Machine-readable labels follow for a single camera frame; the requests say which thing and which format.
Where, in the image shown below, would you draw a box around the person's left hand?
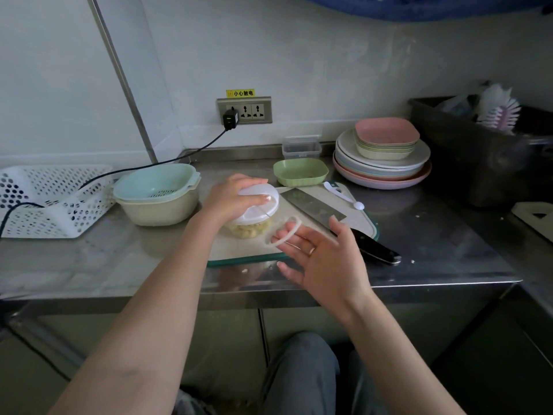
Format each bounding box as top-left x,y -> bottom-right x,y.
202,174 -> 273,230

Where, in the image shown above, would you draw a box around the person's right hand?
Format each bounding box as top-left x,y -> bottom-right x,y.
273,216 -> 375,321

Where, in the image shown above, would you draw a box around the white lidded manual food chopper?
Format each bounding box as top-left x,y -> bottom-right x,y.
225,182 -> 281,239

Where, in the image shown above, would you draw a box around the white pull ring handle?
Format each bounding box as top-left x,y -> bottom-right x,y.
264,216 -> 303,248

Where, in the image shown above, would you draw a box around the person's left forearm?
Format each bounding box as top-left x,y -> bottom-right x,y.
48,209 -> 237,415

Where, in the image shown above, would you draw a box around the person's right forearm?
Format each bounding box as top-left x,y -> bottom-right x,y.
340,288 -> 466,415

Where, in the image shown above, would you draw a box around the chopped garlic pieces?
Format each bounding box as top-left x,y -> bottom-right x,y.
226,218 -> 273,239

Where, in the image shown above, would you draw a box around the small white plastic spoon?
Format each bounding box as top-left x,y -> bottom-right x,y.
323,181 -> 365,211

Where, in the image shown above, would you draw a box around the white green-edged cutting board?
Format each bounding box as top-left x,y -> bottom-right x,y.
207,181 -> 381,268

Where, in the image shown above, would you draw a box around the green square bowl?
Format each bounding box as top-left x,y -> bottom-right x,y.
273,157 -> 330,187

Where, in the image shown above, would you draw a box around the clear plastic container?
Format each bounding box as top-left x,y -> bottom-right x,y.
282,135 -> 322,160

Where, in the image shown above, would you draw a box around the stack of round pastel plates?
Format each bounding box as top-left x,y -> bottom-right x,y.
332,127 -> 433,190

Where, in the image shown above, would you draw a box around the beige plastic basin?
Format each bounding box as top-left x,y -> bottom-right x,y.
114,185 -> 201,227

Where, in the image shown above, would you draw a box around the light blue colander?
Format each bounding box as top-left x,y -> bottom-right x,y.
112,163 -> 202,204

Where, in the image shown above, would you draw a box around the person's grey trousers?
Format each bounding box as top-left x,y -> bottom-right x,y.
173,332 -> 389,415

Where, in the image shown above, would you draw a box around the stack of square pastel dishes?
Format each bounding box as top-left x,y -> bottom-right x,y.
353,117 -> 421,161

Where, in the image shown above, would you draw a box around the dark plastic bin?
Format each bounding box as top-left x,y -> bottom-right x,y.
408,96 -> 553,210

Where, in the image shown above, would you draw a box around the clear plastic bag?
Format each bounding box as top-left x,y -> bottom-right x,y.
435,91 -> 481,120

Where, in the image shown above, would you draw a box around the slanted metal bar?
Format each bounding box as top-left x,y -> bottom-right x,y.
86,0 -> 159,165

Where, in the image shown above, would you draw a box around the white plastic board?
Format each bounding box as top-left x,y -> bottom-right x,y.
511,201 -> 553,244

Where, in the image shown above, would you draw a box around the pink and white brush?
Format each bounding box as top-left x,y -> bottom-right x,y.
475,84 -> 522,135

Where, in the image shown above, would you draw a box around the white perforated plastic basket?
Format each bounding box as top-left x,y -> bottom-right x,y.
0,164 -> 119,239

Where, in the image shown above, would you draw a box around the blue cloth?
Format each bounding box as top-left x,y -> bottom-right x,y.
298,0 -> 553,23

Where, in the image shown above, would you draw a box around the steel cleaver with black handle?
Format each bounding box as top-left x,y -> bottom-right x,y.
281,188 -> 402,267

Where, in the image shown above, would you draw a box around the black power cable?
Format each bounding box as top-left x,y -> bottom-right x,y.
0,125 -> 230,238

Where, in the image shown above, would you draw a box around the grey wall socket panel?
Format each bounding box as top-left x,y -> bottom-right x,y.
216,96 -> 273,126

